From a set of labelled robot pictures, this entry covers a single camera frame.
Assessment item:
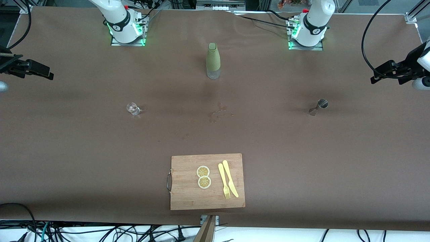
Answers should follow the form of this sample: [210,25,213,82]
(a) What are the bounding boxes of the scattered clear granules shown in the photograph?
[208,102,234,124]

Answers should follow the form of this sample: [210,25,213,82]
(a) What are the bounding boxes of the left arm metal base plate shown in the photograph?
[287,18,325,51]

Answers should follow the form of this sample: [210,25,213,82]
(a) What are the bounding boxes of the wooden cutting board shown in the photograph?
[166,153,246,211]

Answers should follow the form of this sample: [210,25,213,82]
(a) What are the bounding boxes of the wooden post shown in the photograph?
[193,215,217,242]

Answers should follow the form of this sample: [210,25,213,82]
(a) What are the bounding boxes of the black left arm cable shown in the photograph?
[361,0,393,75]

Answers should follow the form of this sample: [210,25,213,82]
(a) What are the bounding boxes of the grey electronics box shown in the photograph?
[197,0,246,11]

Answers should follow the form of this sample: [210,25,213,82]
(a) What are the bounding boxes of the yellow plastic knife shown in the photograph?
[222,160,239,198]

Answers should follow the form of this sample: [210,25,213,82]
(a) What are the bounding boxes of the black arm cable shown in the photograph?
[7,5,32,49]
[361,0,393,75]

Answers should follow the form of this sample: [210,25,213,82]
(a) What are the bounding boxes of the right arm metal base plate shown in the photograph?
[111,15,148,47]

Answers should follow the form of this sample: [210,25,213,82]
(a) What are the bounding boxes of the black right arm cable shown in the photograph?
[7,5,32,49]

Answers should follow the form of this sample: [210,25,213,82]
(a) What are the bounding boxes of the black looped floor cable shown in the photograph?
[0,203,38,242]

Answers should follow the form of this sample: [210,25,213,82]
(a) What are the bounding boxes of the yellow plastic fork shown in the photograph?
[218,163,231,199]

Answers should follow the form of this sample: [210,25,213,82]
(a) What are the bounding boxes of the steel hourglass jigger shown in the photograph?
[309,99,329,116]

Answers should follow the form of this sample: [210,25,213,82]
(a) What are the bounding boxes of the teal floor cable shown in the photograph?
[40,222,51,242]

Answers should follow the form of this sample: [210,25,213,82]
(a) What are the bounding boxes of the brown table cover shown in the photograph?
[0,6,430,232]

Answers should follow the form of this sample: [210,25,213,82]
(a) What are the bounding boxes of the green sleeved glass bottle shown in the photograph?
[206,43,221,80]

